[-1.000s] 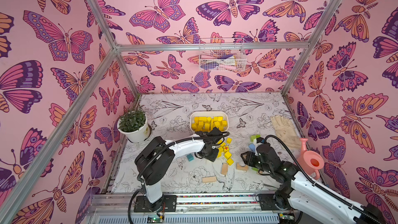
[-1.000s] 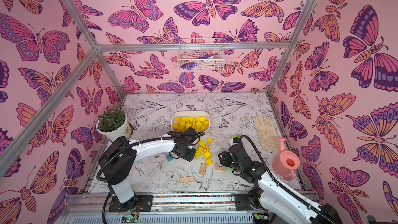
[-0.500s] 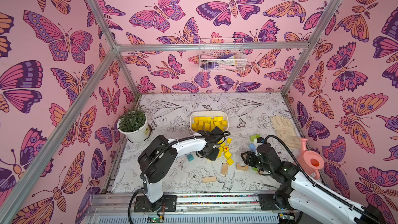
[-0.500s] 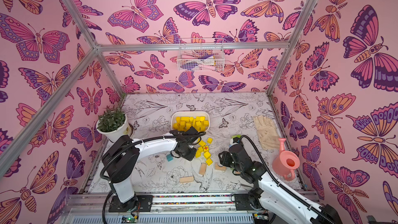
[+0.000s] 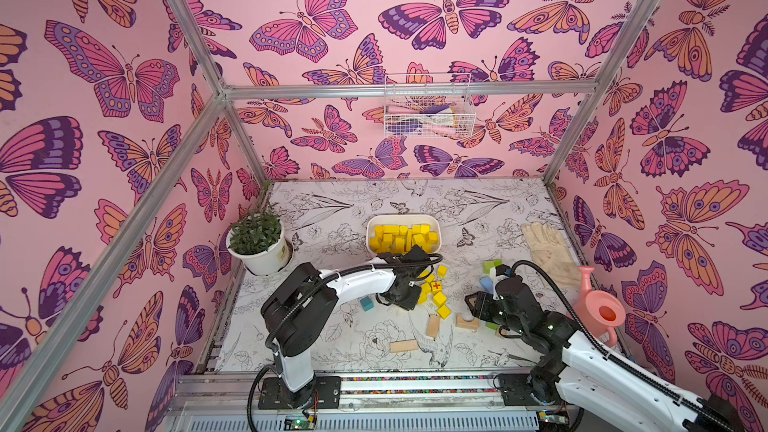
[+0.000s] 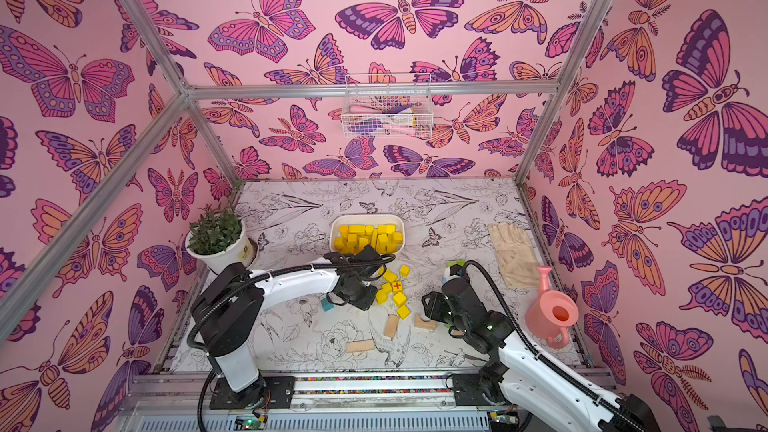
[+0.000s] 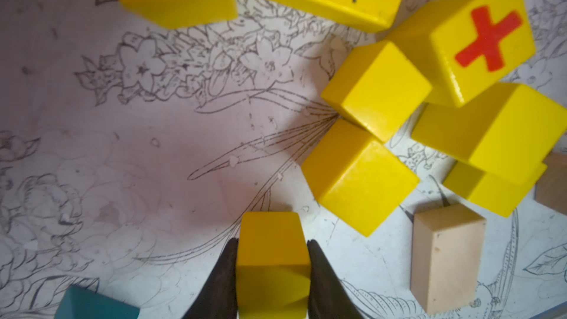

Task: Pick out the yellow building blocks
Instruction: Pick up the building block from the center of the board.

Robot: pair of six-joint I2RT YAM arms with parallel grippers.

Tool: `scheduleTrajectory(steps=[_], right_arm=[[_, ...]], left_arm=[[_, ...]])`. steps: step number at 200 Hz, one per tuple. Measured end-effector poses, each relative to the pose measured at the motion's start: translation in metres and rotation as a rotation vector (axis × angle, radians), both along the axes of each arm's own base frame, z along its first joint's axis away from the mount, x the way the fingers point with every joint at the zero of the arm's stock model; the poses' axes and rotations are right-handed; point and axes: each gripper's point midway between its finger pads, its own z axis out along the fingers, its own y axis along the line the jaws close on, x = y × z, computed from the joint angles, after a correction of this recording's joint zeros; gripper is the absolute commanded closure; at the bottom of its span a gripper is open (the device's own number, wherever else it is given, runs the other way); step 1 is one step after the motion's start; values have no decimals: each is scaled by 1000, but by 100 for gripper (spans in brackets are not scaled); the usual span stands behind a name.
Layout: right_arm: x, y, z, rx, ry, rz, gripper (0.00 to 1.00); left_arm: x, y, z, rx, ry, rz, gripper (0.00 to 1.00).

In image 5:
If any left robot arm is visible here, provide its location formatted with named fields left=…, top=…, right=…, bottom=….
left=246, top=246, right=443, bottom=431

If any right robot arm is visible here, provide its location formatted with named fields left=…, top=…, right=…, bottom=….
left=465, top=260, right=744, bottom=431

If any natural wood arch block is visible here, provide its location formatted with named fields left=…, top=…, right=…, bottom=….
left=456, top=314, right=480, bottom=332

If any blue block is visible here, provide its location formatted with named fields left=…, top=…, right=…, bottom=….
left=480, top=276, right=494, bottom=294

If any white plastic bin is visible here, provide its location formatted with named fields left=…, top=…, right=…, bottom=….
left=366, top=214, right=443, bottom=254

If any light green block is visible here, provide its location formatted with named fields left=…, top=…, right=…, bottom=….
left=483, top=259, right=503, bottom=277

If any natural wood block upright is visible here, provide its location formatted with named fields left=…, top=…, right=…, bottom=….
left=426, top=315, right=441, bottom=340

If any teal block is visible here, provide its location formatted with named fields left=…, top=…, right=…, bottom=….
left=360, top=297, right=374, bottom=311

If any beige work glove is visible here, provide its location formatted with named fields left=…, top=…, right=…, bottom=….
left=521, top=223, right=582, bottom=289

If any long natural wood block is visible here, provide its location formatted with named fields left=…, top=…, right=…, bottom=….
left=390, top=339, right=419, bottom=354

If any pink watering can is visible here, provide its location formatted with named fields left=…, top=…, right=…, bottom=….
left=573, top=266, right=626, bottom=348

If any potted green plant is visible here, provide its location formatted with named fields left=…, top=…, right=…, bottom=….
left=226, top=210, right=292, bottom=277

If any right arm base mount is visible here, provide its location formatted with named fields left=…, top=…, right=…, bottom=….
left=493, top=369, right=585, bottom=408

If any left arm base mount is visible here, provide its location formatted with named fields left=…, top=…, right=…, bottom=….
left=258, top=376, right=342, bottom=410

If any wire basket on wall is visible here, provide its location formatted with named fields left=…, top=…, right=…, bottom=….
left=381, top=82, right=476, bottom=140

